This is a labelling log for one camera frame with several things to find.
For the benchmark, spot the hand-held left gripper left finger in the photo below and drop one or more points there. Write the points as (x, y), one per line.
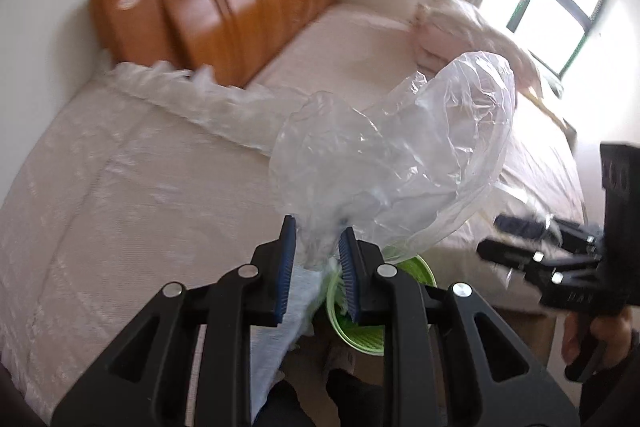
(285, 267)

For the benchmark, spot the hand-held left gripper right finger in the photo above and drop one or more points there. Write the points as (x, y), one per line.
(350, 277)

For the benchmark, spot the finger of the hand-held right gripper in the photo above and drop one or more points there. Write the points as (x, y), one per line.
(520, 227)
(505, 252)

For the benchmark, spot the green plastic bin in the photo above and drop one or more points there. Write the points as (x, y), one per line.
(360, 337)

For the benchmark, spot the clear plastic bag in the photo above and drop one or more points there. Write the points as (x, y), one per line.
(400, 157)

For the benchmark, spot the person's right forearm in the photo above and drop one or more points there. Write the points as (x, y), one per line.
(620, 392)

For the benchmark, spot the person's right hand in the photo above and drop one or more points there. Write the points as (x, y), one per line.
(612, 334)

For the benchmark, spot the white plastic bag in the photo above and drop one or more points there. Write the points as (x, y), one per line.
(280, 347)

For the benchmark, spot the pale slipper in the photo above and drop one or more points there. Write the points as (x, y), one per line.
(340, 357)

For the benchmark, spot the wooden stick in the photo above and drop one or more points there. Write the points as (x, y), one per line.
(547, 109)

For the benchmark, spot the person's right leg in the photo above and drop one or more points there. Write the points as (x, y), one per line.
(355, 402)

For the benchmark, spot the person's leg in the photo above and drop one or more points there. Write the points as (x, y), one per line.
(285, 407)
(355, 402)

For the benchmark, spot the person's left leg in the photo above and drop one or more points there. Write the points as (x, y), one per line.
(285, 407)

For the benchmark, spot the bed with pale pink mattress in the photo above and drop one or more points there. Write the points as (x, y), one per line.
(125, 207)

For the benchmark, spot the folded pink quilt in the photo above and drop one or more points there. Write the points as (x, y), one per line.
(450, 37)

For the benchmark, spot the wooden headboard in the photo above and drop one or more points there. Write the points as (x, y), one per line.
(225, 2)

